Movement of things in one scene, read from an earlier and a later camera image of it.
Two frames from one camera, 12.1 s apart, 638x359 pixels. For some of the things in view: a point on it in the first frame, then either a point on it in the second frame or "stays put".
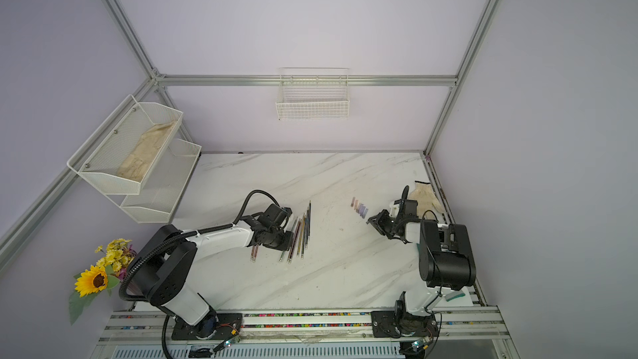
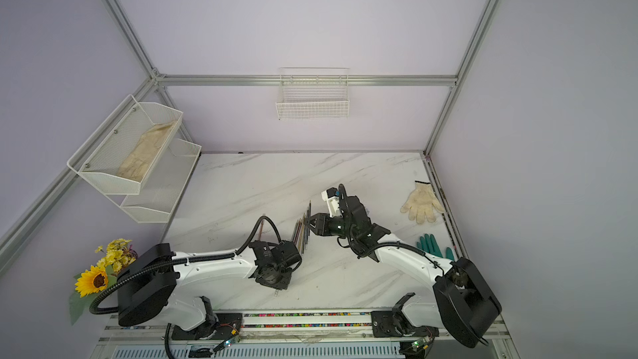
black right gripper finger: x=383 y=222 -> x=317 y=222
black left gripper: x=287 y=243 -> x=282 y=285
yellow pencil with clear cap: x=302 y=225 stays put
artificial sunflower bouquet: x=106 y=274 stays put
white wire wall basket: x=313 y=93 stays put
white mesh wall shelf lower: x=164 y=185 stays put
